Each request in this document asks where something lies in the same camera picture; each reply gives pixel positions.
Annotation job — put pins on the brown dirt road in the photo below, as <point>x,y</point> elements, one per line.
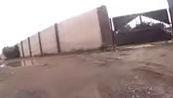
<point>79,80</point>

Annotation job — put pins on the pale wall with brown pillars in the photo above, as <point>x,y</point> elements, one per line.
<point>78,32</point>

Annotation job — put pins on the puddle of water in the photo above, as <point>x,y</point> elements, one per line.
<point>21,63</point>

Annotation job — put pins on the dark metal gate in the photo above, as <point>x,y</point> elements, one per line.
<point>142,32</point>

